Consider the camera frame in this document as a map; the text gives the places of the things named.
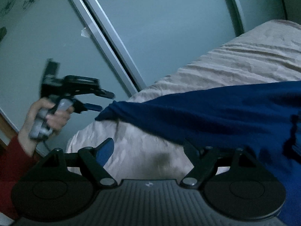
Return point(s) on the red sleeved left forearm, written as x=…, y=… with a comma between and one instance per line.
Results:
x=14, y=163

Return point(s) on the person's left hand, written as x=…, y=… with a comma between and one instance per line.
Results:
x=56, y=121

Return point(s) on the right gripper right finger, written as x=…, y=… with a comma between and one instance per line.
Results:
x=203, y=160

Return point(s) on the beige wrinkled bed sheet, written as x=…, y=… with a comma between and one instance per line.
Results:
x=268, y=53

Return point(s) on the dark blue knitted garment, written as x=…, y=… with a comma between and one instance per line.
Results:
x=255, y=116

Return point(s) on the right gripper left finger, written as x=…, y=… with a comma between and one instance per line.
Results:
x=92, y=161

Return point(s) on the frosted sliding wardrobe door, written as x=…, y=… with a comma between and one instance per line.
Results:
x=38, y=30

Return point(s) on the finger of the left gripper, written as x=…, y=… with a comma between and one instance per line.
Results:
x=80, y=107
x=103, y=93

